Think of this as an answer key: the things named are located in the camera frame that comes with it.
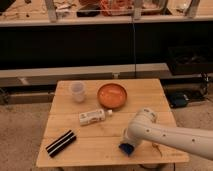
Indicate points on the wooden table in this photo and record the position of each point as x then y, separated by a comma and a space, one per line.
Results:
97, 144

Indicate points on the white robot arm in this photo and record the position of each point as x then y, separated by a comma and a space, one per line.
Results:
143, 126

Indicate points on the clear plastic cup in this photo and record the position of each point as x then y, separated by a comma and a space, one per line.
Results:
77, 90

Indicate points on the orange plate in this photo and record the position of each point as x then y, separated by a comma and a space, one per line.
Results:
112, 95

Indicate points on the black box on right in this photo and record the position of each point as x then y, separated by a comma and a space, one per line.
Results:
188, 60

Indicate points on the blue and white gripper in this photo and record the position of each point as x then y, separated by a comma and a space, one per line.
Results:
126, 148

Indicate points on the black white striped block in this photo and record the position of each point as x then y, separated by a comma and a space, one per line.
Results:
61, 143

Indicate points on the black device on floor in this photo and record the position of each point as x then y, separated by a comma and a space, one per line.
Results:
178, 100

